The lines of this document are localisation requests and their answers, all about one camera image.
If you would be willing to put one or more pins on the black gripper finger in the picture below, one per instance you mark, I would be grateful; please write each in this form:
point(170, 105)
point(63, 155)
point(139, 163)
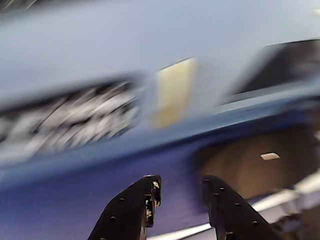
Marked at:
point(230, 215)
point(125, 215)

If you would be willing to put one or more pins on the black dishwasher sticker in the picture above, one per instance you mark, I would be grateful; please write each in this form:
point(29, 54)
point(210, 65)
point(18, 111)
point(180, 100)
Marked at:
point(75, 117)

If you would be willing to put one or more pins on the dark oven window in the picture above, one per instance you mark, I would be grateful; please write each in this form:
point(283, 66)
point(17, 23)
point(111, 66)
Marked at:
point(287, 70)

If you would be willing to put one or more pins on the blue dishwasher door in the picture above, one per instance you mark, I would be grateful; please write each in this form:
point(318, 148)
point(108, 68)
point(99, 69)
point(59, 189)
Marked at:
point(75, 50)

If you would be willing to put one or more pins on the blue oven door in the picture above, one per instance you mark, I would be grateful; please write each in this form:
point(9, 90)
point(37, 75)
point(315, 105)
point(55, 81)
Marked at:
point(250, 37)

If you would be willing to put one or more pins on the blue wooden toy kitchen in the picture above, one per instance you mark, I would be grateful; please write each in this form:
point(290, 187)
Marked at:
point(100, 15)

